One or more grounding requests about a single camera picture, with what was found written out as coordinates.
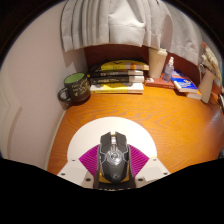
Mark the red flat book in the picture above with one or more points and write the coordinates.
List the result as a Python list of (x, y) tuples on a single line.
[(159, 83)]

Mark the dark mug green inside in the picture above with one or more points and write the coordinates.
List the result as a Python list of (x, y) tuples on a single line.
[(78, 88)]

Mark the black spine book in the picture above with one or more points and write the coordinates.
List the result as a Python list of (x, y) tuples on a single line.
[(116, 73), (116, 80)]

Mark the black grey computer mouse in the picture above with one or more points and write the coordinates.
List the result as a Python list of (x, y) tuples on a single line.
[(114, 160)]

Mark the white round mouse pad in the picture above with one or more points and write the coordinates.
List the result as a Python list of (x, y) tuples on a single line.
[(90, 136)]

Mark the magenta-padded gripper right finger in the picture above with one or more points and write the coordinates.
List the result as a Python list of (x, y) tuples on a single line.
[(151, 169)]

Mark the clear spray bottle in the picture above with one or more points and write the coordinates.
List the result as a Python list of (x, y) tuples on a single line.
[(168, 71)]

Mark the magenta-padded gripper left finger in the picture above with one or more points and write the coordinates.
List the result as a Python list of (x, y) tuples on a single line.
[(75, 169)]

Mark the white curtain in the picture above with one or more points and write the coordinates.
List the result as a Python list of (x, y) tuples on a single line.
[(116, 23)]

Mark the white tissue container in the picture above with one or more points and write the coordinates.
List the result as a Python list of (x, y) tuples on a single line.
[(156, 63)]

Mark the white ceramic vase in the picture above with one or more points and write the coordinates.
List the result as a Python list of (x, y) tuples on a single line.
[(206, 88)]

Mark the blue cover book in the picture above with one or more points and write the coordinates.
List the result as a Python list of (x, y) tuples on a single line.
[(183, 82)]

